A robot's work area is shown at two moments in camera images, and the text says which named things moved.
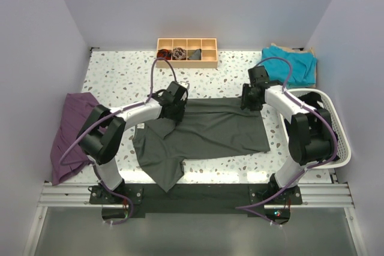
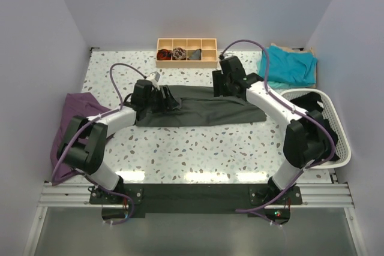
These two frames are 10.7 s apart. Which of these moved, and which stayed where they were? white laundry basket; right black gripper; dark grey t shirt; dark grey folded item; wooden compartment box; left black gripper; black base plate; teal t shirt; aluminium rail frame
Moved: dark grey t shirt; right black gripper; left black gripper
Stayed: dark grey folded item; teal t shirt; aluminium rail frame; wooden compartment box; black base plate; white laundry basket
